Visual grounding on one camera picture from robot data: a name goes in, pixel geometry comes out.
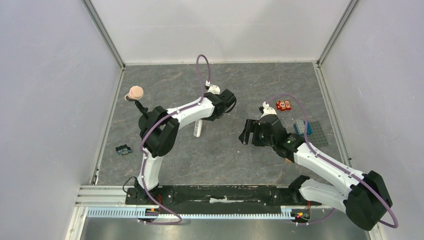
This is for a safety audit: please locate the white remote control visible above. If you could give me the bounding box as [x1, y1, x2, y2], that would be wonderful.
[193, 119, 203, 138]

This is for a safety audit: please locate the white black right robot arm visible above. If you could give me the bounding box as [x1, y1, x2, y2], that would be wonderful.
[238, 114, 393, 231]

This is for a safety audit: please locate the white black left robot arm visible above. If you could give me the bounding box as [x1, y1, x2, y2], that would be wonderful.
[133, 89, 237, 204]

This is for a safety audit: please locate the blue grey toy brick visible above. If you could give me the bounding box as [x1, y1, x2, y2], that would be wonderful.
[293, 119, 313, 136]

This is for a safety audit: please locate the grey studded baseplate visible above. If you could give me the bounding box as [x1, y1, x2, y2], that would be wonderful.
[307, 121, 329, 148]

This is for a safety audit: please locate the pink microphone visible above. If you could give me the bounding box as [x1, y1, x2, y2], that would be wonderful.
[124, 85, 144, 102]

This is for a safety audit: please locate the small blue black device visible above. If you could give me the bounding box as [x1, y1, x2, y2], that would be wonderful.
[115, 144, 132, 156]

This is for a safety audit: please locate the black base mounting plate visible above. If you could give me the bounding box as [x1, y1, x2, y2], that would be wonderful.
[125, 185, 308, 215]

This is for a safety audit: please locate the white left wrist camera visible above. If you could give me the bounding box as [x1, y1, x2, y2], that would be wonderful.
[204, 80, 221, 95]

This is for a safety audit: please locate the white slotted cable duct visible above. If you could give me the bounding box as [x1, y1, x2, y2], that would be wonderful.
[86, 207, 295, 220]

